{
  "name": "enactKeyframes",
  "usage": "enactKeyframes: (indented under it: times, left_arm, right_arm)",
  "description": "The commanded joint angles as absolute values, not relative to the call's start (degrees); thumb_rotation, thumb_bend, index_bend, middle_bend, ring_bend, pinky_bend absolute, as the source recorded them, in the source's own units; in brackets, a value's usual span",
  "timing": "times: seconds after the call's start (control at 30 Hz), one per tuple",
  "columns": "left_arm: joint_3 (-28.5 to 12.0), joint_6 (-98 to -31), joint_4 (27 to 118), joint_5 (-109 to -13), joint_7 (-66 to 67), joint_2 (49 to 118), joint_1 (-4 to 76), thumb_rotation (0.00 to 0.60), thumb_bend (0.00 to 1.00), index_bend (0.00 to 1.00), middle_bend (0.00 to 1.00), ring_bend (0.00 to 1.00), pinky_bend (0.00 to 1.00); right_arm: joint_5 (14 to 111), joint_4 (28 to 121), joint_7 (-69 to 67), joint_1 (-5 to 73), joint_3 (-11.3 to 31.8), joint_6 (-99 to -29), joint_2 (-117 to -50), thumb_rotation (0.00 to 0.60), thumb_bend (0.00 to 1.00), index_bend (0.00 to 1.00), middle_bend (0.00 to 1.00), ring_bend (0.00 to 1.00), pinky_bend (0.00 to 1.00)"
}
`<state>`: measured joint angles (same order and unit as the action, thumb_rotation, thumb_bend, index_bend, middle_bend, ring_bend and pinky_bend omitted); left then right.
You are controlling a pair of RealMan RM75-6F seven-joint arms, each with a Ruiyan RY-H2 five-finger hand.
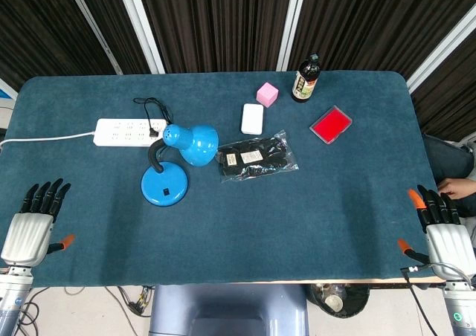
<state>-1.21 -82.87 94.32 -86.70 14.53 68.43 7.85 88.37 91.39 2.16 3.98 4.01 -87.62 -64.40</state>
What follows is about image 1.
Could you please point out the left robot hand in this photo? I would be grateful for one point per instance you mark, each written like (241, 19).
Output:
(26, 235)

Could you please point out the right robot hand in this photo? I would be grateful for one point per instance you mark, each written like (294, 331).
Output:
(446, 239)

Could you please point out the black item in plastic bag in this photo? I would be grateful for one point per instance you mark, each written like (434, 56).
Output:
(256, 157)

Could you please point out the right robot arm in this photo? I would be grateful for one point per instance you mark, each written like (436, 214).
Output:
(460, 306)

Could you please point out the white rectangular box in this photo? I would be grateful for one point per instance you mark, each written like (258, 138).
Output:
(252, 118)

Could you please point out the black trash bin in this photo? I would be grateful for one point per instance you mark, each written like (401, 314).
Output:
(340, 300)

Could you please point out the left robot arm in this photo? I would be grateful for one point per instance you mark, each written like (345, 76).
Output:
(13, 299)

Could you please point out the dark sauce bottle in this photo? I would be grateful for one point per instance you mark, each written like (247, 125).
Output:
(306, 81)

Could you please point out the white power strip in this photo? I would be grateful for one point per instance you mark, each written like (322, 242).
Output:
(128, 132)

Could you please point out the blue desk lamp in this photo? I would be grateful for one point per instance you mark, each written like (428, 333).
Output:
(178, 161)

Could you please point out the person's hand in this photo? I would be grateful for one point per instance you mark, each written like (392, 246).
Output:
(455, 188)

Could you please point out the pink cube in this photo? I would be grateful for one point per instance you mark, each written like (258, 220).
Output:
(267, 94)

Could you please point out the red ink pad case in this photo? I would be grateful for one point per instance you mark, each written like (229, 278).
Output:
(331, 125)

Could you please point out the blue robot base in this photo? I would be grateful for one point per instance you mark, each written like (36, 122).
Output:
(228, 310)

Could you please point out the blue table cloth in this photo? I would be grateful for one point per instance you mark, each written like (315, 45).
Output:
(223, 209)

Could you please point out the person's dark clothed leg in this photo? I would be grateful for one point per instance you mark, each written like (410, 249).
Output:
(446, 157)

